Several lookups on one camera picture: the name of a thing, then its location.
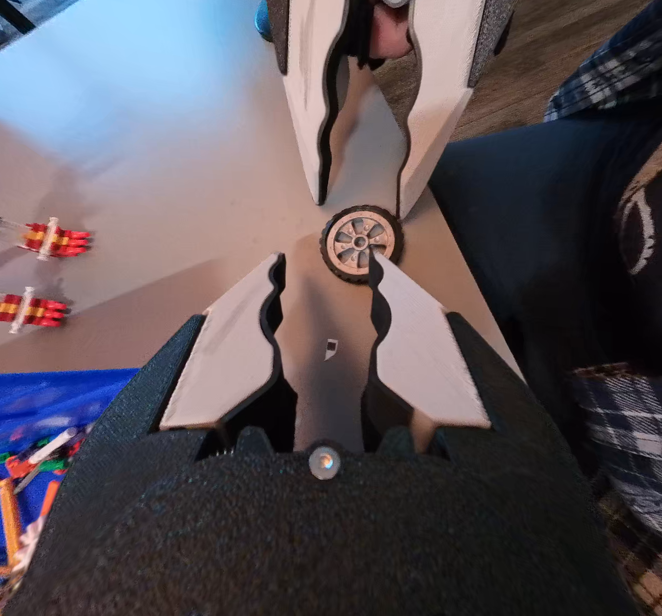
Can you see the blue plastic parts bin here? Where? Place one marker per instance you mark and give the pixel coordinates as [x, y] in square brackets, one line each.
[51, 399]

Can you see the person's right hand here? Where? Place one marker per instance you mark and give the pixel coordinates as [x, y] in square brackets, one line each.
[393, 32]

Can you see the small printed marker tag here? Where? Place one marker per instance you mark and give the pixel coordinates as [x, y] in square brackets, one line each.
[331, 350]

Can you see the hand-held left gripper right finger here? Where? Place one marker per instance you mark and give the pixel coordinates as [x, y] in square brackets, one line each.
[429, 368]

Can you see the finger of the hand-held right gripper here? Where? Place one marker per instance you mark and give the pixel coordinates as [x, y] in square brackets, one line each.
[445, 58]
[308, 58]

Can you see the black rubber toy tyre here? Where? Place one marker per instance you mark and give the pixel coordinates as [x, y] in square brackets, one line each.
[326, 244]

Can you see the light blue round object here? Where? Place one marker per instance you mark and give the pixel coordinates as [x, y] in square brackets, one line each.
[262, 21]

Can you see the grey toy wheel hub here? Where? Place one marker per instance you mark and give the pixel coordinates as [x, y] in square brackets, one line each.
[336, 241]

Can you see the wooden top desk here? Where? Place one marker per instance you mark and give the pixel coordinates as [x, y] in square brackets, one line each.
[15, 16]

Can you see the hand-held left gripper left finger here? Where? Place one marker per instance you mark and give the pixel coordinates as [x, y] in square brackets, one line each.
[222, 363]

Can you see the pile of colourful toy pieces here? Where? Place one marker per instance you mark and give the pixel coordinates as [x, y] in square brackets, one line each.
[26, 461]

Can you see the red yellow toy foot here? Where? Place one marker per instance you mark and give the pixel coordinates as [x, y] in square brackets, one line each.
[31, 311]
[51, 241]

